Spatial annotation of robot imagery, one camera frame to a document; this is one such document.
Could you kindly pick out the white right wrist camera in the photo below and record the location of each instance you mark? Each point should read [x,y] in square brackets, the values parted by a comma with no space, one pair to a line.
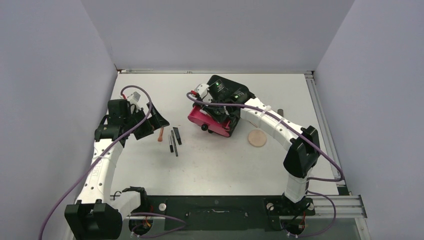
[202,90]

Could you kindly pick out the pink drawer with black knob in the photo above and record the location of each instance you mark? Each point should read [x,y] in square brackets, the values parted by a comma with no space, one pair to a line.
[207,123]

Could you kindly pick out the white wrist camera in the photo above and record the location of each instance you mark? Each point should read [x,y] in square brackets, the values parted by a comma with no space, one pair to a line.
[202,90]
[133,98]

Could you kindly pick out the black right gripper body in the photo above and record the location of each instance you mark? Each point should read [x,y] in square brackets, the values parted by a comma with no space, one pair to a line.
[214,109]

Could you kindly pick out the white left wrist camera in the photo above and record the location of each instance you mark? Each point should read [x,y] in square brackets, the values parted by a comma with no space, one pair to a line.
[133,98]

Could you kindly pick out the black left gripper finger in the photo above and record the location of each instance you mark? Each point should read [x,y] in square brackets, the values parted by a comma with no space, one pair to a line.
[157,121]
[144,130]

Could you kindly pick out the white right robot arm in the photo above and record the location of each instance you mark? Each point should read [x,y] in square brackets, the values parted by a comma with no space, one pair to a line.
[302,144]

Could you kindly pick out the round beige powder puff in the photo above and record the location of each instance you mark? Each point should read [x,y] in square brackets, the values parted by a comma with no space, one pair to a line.
[257,138]

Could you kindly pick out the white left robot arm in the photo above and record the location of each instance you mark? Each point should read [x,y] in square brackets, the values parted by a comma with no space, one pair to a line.
[94,216]

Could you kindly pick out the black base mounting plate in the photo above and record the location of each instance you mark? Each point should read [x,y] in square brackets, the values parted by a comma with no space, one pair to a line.
[220,213]

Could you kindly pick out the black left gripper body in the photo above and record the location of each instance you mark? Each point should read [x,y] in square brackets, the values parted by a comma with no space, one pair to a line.
[137,118]

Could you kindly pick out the orange makeup brush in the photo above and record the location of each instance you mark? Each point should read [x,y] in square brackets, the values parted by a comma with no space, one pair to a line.
[160,137]

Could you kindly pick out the tan foundation tube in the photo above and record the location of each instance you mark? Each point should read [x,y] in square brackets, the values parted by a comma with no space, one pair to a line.
[280,112]

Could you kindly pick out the short black eyeliner pen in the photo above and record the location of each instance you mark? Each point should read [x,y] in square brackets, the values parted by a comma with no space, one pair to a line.
[171,145]

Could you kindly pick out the long black eyeliner pencil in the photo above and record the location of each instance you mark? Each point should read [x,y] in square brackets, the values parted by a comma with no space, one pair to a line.
[174,143]

